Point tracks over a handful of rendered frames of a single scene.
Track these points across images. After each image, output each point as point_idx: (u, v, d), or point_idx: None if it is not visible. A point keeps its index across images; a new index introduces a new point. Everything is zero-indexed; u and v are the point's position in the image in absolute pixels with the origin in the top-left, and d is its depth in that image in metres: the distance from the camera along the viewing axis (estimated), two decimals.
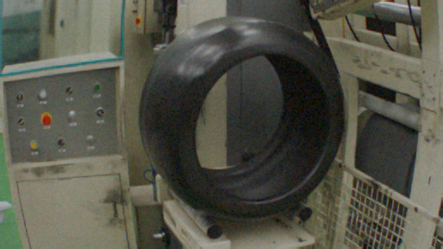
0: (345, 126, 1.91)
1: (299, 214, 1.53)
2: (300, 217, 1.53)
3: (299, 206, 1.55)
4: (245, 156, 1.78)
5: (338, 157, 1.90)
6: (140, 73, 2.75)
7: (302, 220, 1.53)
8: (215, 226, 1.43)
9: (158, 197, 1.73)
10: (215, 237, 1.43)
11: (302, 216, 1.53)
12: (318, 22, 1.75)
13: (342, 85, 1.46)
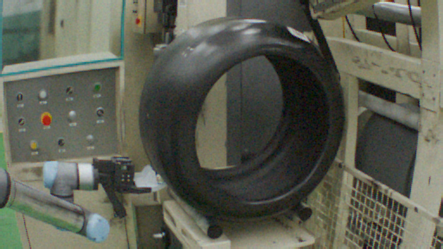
0: (345, 126, 1.91)
1: (307, 220, 1.54)
2: (310, 217, 1.54)
3: (298, 217, 1.56)
4: (245, 156, 1.78)
5: (338, 157, 1.90)
6: (140, 73, 2.75)
7: (312, 213, 1.54)
8: (208, 234, 1.43)
9: (158, 197, 1.73)
10: (221, 232, 1.44)
11: (308, 217, 1.54)
12: (318, 22, 1.75)
13: (295, 35, 1.37)
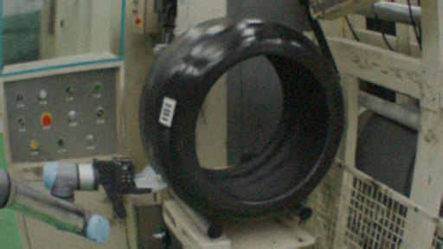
0: (345, 126, 1.91)
1: (299, 213, 1.52)
2: (300, 216, 1.53)
3: (300, 205, 1.55)
4: (245, 156, 1.78)
5: (338, 157, 1.90)
6: (140, 73, 2.75)
7: (301, 220, 1.53)
8: (221, 227, 1.44)
9: (158, 197, 1.73)
10: (210, 234, 1.43)
11: (302, 215, 1.53)
12: (318, 22, 1.75)
13: (170, 122, 1.31)
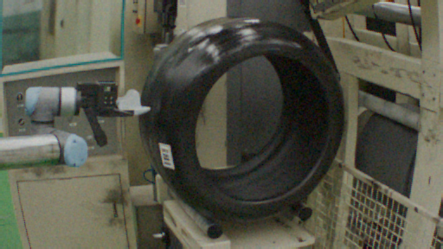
0: (345, 126, 1.91)
1: (300, 220, 1.53)
2: (304, 220, 1.54)
3: (296, 211, 1.55)
4: (245, 156, 1.78)
5: (338, 157, 1.90)
6: (140, 73, 2.75)
7: (307, 220, 1.54)
8: (216, 225, 1.43)
9: (158, 197, 1.73)
10: (213, 237, 1.43)
11: (304, 219, 1.53)
12: (318, 22, 1.75)
13: (173, 164, 1.33)
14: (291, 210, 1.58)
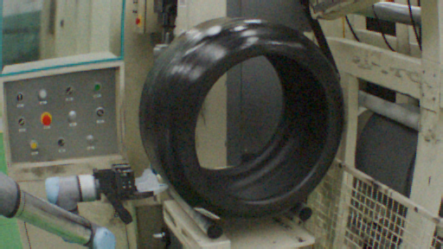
0: (345, 126, 1.91)
1: (311, 209, 1.54)
2: (309, 208, 1.53)
3: None
4: (245, 156, 1.78)
5: (338, 157, 1.90)
6: (140, 73, 2.75)
7: (304, 207, 1.53)
8: (210, 238, 1.43)
9: (158, 197, 1.73)
10: (220, 229, 1.43)
11: (309, 210, 1.53)
12: (318, 22, 1.75)
13: (216, 216, 1.41)
14: None
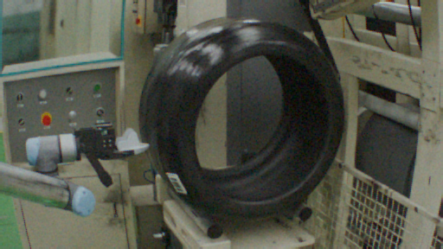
0: (345, 126, 1.91)
1: (312, 211, 1.54)
2: (311, 209, 1.54)
3: None
4: (245, 156, 1.78)
5: (338, 157, 1.90)
6: (140, 73, 2.75)
7: (308, 207, 1.53)
8: (208, 229, 1.43)
9: (158, 197, 1.73)
10: (219, 235, 1.44)
11: (310, 211, 1.53)
12: (318, 22, 1.75)
13: (185, 190, 1.36)
14: None
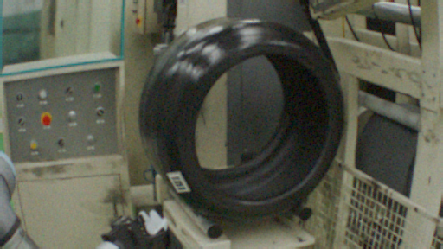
0: (345, 126, 1.91)
1: (312, 212, 1.54)
2: (311, 210, 1.54)
3: None
4: (245, 156, 1.78)
5: (338, 157, 1.90)
6: (140, 73, 2.75)
7: (308, 207, 1.53)
8: (208, 229, 1.43)
9: (158, 197, 1.73)
10: (219, 235, 1.44)
11: (310, 212, 1.53)
12: (318, 22, 1.75)
13: (189, 187, 1.37)
14: None
